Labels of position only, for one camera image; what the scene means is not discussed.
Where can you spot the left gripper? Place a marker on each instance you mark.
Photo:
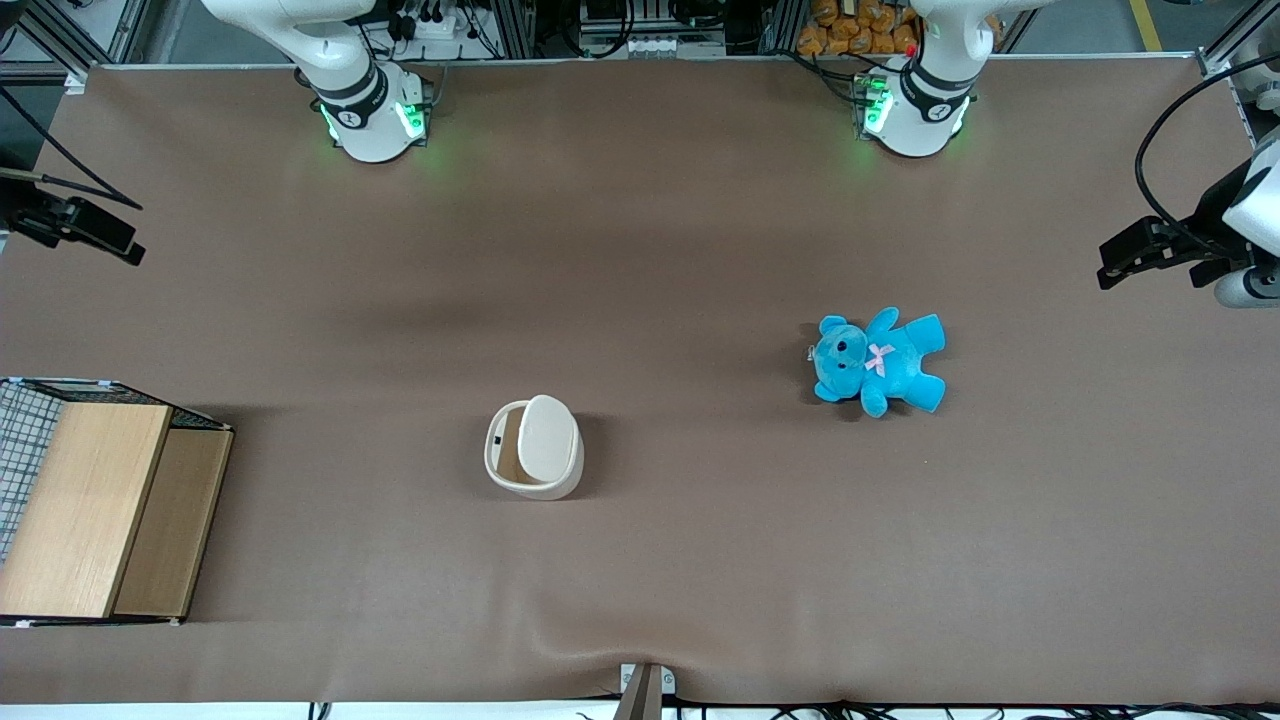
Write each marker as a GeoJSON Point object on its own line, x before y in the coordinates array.
{"type": "Point", "coordinates": [1206, 233]}

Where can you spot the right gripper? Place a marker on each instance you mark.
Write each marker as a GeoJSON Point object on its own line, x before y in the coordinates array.
{"type": "Point", "coordinates": [22, 211]}

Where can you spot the white trash can lid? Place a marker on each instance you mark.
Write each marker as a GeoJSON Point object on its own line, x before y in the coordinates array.
{"type": "Point", "coordinates": [550, 440]}

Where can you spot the white trash can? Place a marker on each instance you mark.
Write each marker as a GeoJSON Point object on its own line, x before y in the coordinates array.
{"type": "Point", "coordinates": [530, 490]}

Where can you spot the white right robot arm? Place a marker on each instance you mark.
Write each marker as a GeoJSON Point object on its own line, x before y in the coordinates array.
{"type": "Point", "coordinates": [365, 110]}

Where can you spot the wooden shelf box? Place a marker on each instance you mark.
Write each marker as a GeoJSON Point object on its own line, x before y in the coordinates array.
{"type": "Point", "coordinates": [90, 500]}

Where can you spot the blue teddy bear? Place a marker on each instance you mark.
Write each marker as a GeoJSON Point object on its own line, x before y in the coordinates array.
{"type": "Point", "coordinates": [885, 360]}

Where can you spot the orange plush toy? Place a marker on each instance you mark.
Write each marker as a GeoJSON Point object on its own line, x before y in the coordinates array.
{"type": "Point", "coordinates": [811, 41]}
{"type": "Point", "coordinates": [848, 27]}
{"type": "Point", "coordinates": [880, 14]}
{"type": "Point", "coordinates": [905, 39]}

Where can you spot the brown table cover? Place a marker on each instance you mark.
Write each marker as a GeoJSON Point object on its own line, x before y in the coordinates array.
{"type": "Point", "coordinates": [640, 250]}

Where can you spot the long white power strip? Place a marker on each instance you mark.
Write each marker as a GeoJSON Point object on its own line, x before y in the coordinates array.
{"type": "Point", "coordinates": [670, 46]}

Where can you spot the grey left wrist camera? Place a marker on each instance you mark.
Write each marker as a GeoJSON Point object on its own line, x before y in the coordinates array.
{"type": "Point", "coordinates": [1245, 288]}

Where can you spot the aluminium frame post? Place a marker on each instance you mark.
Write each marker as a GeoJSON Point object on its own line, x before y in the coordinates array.
{"type": "Point", "coordinates": [45, 40]}
{"type": "Point", "coordinates": [1225, 50]}

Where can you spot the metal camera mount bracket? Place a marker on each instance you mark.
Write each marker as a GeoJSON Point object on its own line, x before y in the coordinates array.
{"type": "Point", "coordinates": [645, 690]}

